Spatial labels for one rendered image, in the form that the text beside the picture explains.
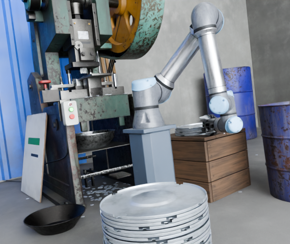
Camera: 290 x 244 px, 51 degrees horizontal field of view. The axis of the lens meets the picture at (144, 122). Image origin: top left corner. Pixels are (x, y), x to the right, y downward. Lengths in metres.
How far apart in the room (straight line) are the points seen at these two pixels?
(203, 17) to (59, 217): 1.22
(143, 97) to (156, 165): 0.31
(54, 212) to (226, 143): 1.01
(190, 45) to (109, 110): 0.74
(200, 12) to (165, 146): 0.59
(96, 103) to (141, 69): 1.91
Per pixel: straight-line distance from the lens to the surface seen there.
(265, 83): 5.04
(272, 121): 1.62
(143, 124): 1.36
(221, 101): 1.26
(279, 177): 1.67
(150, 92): 1.38
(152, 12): 2.10
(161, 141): 1.37
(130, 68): 3.68
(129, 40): 2.24
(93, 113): 1.90
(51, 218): 1.75
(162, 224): 0.75
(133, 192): 0.94
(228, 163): 1.77
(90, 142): 2.00
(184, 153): 1.73
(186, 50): 1.46
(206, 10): 1.35
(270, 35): 5.02
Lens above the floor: 0.55
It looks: 3 degrees down
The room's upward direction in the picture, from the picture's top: 7 degrees counter-clockwise
